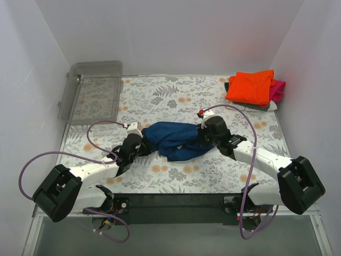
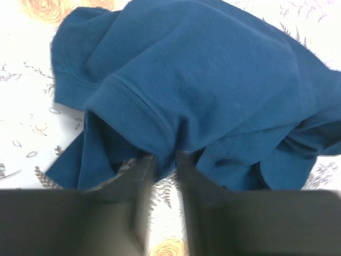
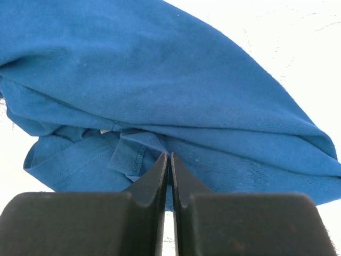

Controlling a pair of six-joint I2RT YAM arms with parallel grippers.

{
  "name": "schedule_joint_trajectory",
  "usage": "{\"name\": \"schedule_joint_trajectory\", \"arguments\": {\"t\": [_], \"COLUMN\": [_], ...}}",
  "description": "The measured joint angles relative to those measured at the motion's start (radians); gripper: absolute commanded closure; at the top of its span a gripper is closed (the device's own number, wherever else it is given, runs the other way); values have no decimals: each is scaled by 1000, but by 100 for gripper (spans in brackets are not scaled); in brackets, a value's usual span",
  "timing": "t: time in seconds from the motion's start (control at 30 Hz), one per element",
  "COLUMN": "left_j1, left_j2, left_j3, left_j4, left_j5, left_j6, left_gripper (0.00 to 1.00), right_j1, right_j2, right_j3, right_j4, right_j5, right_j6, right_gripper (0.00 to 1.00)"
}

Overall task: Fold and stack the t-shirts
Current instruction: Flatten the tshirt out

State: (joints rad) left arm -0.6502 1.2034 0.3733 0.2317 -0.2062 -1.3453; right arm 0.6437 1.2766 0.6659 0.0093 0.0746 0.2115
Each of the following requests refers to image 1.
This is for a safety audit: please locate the pink folded t-shirt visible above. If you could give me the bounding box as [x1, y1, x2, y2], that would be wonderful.
[269, 79, 286, 102]

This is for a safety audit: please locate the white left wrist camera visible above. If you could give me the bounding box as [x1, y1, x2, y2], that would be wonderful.
[126, 122, 142, 137]

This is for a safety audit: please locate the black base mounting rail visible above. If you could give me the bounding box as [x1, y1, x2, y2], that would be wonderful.
[109, 193, 242, 226]

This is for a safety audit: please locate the orange folded t-shirt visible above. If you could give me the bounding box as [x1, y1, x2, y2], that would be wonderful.
[225, 70, 274, 105]

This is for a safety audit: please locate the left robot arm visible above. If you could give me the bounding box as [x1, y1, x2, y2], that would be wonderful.
[33, 133, 153, 222]

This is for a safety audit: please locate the clear plastic bin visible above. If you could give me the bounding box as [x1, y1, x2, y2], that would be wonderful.
[58, 61, 123, 125]

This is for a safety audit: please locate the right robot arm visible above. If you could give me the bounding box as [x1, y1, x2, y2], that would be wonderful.
[197, 111, 326, 214]

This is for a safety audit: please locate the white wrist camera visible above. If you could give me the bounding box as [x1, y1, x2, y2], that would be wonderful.
[126, 122, 142, 137]
[197, 109, 215, 122]

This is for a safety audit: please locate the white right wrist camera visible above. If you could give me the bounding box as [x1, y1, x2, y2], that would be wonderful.
[197, 109, 215, 122]

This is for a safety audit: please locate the floral patterned table mat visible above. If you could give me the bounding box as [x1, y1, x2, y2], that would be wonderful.
[60, 76, 289, 194]

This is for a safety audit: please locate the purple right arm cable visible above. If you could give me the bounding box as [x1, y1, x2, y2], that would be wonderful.
[202, 104, 279, 240]

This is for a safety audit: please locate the blue Mickey print t-shirt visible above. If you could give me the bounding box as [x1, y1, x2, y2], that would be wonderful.
[142, 122, 214, 162]

